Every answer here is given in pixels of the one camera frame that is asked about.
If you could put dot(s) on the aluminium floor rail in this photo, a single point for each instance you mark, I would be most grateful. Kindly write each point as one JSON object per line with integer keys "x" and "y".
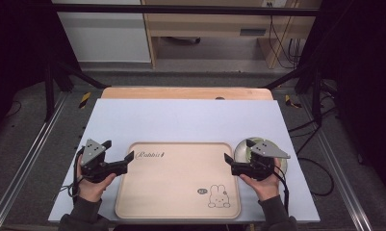
{"x": 27, "y": 154}
{"x": 338, "y": 170}

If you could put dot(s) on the white table board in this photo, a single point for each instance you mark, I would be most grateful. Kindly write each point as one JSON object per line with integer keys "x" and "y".
{"x": 184, "y": 122}

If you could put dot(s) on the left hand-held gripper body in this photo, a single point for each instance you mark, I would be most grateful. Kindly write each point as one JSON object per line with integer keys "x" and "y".
{"x": 92, "y": 153}

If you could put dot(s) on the yellow black tape strip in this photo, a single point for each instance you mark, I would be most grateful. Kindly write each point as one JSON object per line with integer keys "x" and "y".
{"x": 288, "y": 100}
{"x": 84, "y": 100}

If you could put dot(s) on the pale green bowl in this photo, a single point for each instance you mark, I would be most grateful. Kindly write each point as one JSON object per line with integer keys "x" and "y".
{"x": 243, "y": 153}

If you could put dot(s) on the black curtain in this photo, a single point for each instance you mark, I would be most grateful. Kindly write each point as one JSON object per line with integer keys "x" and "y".
{"x": 364, "y": 80}
{"x": 17, "y": 45}

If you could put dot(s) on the wooden table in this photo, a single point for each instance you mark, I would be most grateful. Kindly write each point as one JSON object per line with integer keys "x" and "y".
{"x": 168, "y": 93}

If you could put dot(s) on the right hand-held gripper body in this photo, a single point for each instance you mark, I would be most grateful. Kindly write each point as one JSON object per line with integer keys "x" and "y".
{"x": 264, "y": 152}

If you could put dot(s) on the person's right hand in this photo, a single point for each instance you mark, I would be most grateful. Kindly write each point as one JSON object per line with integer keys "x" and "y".
{"x": 267, "y": 187}

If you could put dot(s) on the wooden tray with rabbit print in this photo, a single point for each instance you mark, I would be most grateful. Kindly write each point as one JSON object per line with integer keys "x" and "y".
{"x": 177, "y": 183}

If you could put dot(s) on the black crossbar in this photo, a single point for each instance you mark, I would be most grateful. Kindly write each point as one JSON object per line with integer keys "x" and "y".
{"x": 181, "y": 9}

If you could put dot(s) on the person's left hand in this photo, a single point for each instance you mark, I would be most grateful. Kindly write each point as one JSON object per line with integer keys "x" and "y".
{"x": 91, "y": 191}

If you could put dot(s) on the white cabinet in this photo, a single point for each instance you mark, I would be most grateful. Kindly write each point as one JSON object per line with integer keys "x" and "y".
{"x": 107, "y": 35}

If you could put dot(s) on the wooden desk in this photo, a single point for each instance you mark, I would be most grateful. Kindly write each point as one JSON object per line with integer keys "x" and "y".
{"x": 206, "y": 22}

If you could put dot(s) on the black metal stand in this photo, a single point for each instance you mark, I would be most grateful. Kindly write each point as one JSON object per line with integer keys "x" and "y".
{"x": 316, "y": 99}
{"x": 49, "y": 96}

